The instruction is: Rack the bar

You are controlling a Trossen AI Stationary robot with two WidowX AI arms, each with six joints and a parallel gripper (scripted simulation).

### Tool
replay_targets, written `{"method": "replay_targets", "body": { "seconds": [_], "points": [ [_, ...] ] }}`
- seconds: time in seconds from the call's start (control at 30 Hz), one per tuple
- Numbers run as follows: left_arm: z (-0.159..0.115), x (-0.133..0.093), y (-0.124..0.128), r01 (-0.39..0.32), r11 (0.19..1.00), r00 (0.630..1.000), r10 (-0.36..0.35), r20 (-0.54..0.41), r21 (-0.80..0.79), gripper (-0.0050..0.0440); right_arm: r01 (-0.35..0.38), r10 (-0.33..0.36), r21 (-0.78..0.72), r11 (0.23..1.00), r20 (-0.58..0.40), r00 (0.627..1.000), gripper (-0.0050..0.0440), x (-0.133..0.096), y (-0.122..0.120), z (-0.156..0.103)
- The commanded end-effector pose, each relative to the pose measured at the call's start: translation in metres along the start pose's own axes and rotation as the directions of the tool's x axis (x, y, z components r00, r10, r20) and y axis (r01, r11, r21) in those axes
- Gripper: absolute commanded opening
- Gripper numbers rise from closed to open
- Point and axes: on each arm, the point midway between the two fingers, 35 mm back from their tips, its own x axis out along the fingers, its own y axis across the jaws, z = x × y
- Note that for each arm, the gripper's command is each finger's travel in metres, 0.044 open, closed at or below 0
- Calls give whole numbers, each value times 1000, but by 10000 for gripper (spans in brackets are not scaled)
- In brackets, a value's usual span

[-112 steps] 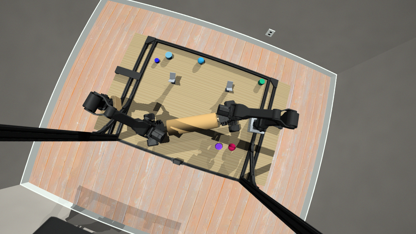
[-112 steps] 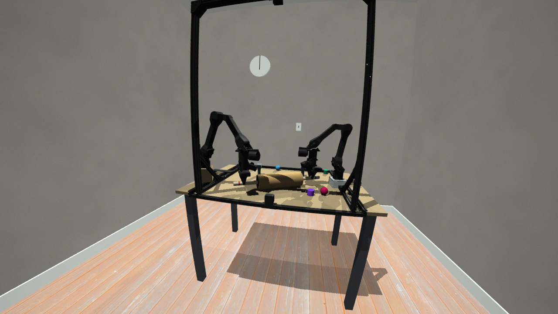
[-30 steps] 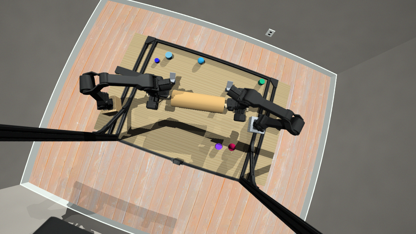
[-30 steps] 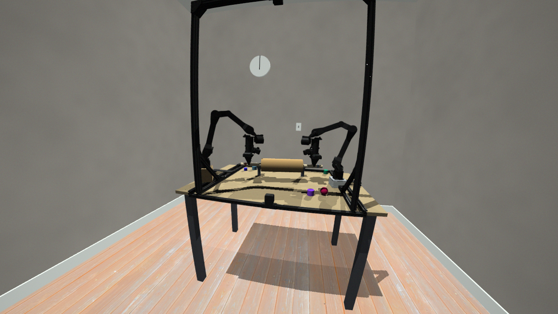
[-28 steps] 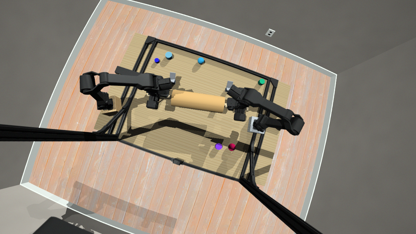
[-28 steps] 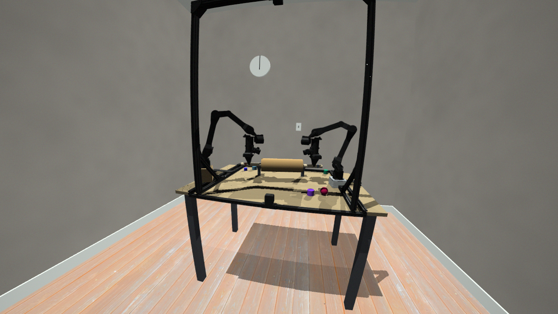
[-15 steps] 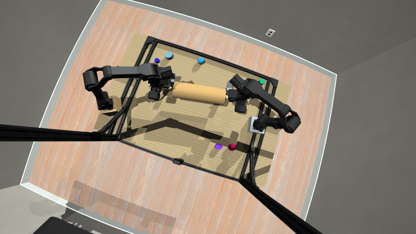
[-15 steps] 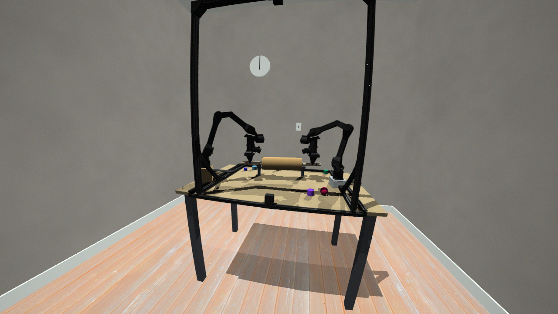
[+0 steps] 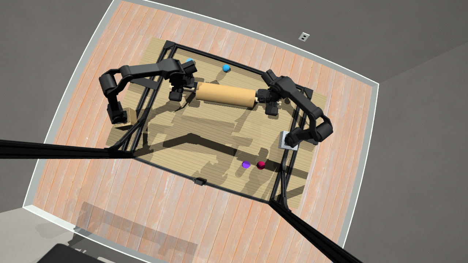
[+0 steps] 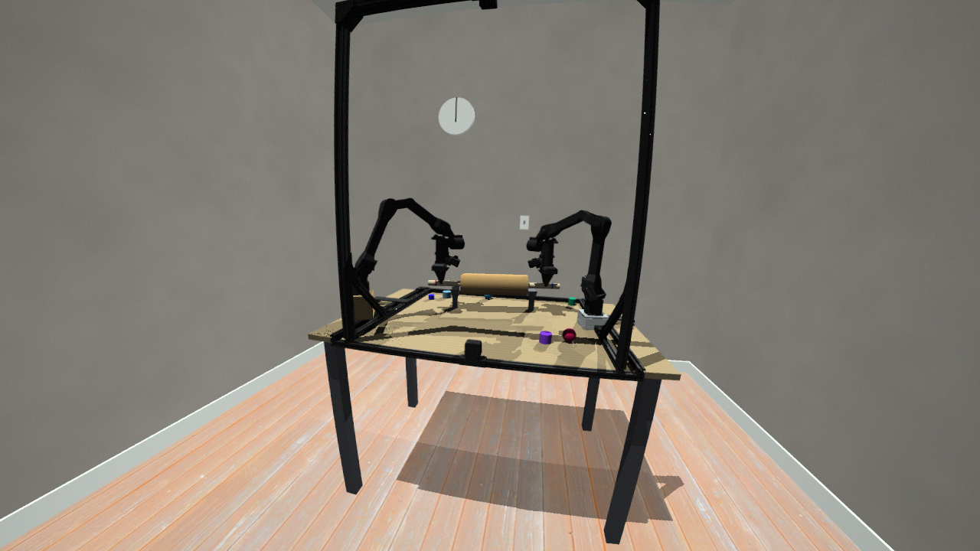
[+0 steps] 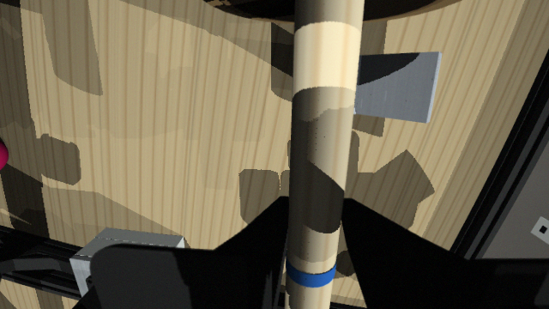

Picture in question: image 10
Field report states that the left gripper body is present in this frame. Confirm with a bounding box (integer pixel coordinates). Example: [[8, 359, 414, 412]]
[[432, 249, 449, 271]]

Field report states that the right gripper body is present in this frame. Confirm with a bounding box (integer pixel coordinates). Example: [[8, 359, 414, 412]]
[[536, 253, 558, 274]]

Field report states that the cream cylindrical bar with blue band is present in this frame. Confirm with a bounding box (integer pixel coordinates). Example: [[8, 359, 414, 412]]
[[428, 273, 560, 296]]

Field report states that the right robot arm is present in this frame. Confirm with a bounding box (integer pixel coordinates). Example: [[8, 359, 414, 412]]
[[527, 210, 612, 316]]

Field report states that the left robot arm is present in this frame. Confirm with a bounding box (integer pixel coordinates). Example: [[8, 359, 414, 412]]
[[354, 198, 465, 291]]

